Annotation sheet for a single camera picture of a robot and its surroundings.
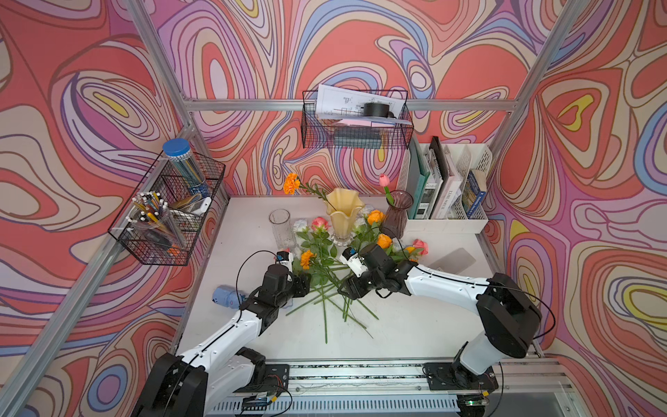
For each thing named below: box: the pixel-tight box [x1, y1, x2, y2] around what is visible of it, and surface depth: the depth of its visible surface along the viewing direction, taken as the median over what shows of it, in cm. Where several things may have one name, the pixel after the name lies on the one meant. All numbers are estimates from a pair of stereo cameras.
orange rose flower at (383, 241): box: [376, 232, 392, 250], surface depth 102 cm
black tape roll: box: [363, 102, 397, 120], surface depth 84 cm
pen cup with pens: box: [125, 191, 186, 250], surface depth 63 cm
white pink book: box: [430, 145, 463, 220], surface depth 95 cm
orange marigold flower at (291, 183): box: [283, 172, 302, 195], surface depth 80 cm
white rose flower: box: [292, 218, 308, 233], surface depth 104 cm
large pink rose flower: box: [412, 238, 430, 256], surface depth 100 cm
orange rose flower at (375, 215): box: [368, 209, 386, 226], surface depth 107 cm
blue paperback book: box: [461, 170, 488, 218], surface depth 104 cm
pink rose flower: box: [310, 216, 331, 232], surface depth 106 cm
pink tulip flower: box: [378, 173, 390, 187], surface depth 86 cm
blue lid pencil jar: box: [162, 138, 209, 196], surface depth 75 cm
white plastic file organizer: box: [398, 143, 494, 234], surface depth 103 cm
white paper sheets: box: [316, 84, 413, 126], surface depth 88 cm
